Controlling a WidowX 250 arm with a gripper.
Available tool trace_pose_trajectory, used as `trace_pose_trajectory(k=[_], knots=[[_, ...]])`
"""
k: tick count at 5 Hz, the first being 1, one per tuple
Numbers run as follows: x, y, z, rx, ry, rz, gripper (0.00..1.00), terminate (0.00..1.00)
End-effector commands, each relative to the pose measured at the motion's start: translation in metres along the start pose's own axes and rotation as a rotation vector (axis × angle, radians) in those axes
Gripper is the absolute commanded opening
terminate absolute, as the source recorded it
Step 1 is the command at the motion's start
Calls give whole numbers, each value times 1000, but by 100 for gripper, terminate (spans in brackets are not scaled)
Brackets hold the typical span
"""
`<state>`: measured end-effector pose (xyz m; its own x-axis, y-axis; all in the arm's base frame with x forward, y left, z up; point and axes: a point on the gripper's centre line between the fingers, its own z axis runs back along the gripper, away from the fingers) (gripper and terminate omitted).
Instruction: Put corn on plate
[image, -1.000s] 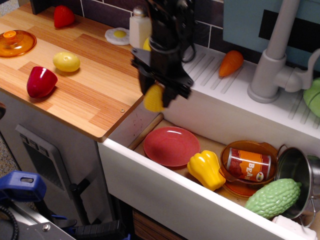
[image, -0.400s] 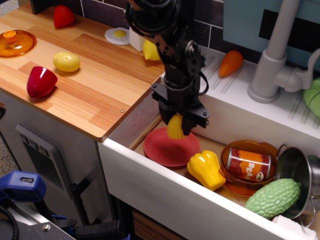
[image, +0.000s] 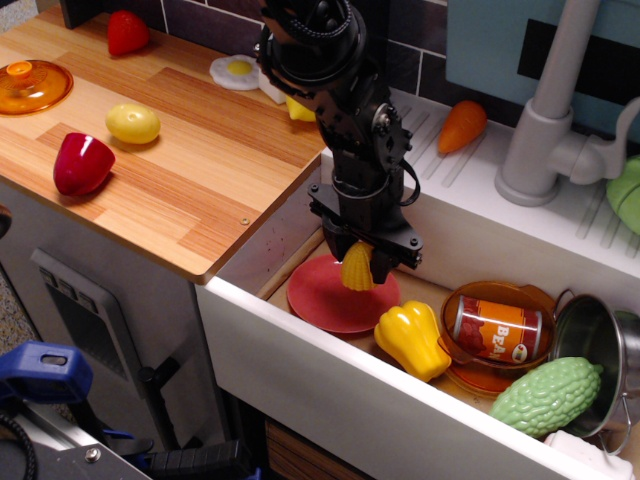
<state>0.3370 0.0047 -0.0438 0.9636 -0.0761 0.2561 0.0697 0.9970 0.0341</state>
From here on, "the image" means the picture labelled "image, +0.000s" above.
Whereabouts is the orange transparent pot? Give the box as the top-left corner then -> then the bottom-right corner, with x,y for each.
439,281 -> 556,397

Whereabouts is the yellow toy bell pepper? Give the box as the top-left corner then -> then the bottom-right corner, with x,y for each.
374,300 -> 452,382

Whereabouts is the orange beans can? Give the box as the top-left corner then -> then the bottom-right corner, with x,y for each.
453,295 -> 543,365

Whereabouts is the toy fried egg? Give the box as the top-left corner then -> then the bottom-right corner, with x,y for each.
209,55 -> 259,91

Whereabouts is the orange toy carrot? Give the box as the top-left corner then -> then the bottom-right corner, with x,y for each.
438,100 -> 488,154

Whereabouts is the black braided cable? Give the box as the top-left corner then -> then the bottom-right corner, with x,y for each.
0,412 -> 39,480

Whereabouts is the red toy bell pepper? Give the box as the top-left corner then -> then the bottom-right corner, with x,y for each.
53,132 -> 116,196

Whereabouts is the grey toy oven door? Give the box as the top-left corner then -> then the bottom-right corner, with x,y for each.
31,249 -> 141,382

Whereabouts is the white salt shaker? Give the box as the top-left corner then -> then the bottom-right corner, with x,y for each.
258,72 -> 286,105

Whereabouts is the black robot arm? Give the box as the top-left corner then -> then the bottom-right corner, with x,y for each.
258,1 -> 423,284

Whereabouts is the red toy strawberry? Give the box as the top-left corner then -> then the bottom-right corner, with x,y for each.
107,10 -> 150,56

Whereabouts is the orange transparent pot lid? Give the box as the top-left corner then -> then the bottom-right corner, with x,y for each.
1,60 -> 74,117

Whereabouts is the green toy vegetable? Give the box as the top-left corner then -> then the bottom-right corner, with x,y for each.
606,155 -> 640,235

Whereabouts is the grey toy faucet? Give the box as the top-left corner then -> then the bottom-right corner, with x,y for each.
495,1 -> 639,207

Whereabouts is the yellow toy potato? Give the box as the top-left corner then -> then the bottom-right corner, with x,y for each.
105,103 -> 161,145

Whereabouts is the pink plastic plate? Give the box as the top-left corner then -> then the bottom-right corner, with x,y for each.
286,255 -> 401,334

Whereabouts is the blue clamp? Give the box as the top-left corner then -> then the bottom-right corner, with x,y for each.
1,341 -> 93,406

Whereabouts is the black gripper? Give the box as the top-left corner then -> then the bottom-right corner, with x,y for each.
308,169 -> 423,285

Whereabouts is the green toy bitter gourd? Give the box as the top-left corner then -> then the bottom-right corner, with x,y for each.
489,357 -> 604,438

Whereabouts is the steel pot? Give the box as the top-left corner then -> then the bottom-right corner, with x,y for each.
550,295 -> 639,455

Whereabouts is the white toy sink unit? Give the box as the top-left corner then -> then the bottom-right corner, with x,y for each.
196,91 -> 639,479

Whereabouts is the yellow toy lemon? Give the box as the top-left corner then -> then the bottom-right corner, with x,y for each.
285,96 -> 316,122

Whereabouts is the yellow toy corn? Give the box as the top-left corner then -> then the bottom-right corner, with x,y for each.
341,242 -> 375,292

